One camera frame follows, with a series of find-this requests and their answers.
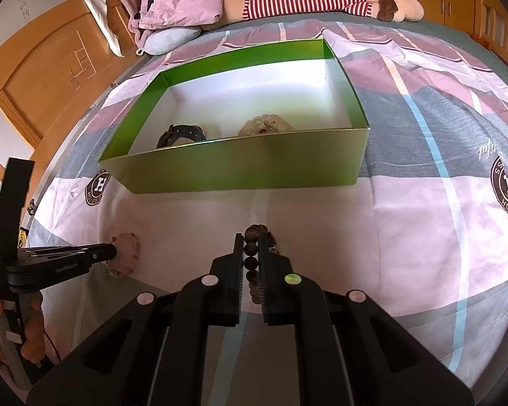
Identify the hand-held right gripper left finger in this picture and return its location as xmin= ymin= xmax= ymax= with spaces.
xmin=27 ymin=232 xmax=244 ymax=406

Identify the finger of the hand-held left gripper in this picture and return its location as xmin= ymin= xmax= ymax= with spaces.
xmin=19 ymin=243 xmax=117 ymax=280

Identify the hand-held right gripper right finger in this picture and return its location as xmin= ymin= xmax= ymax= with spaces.
xmin=260 ymin=237 xmax=475 ymax=406

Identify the pink bead bracelet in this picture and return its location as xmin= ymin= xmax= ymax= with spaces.
xmin=105 ymin=231 xmax=144 ymax=279

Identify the dark wooden bead bracelet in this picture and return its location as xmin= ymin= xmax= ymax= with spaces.
xmin=243 ymin=225 xmax=286 ymax=305

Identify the green cardboard box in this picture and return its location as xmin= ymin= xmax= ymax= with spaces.
xmin=98 ymin=38 xmax=371 ymax=195

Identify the black wristwatch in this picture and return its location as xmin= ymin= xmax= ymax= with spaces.
xmin=156 ymin=123 xmax=207 ymax=150

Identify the white bead bracelet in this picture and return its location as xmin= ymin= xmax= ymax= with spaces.
xmin=237 ymin=112 xmax=297 ymax=137

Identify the person's left hand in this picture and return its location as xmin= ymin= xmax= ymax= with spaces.
xmin=0 ymin=293 xmax=44 ymax=362

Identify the wooden headboard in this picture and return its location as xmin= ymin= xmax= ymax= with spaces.
xmin=0 ymin=0 xmax=142 ymax=238

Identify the white hanging cloth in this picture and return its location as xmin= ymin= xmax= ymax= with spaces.
xmin=80 ymin=0 xmax=127 ymax=58

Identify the pale blue pillow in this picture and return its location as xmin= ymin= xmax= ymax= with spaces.
xmin=143 ymin=25 xmax=202 ymax=55

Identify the grey-green bed sheet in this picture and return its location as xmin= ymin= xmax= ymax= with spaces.
xmin=203 ymin=10 xmax=508 ymax=77

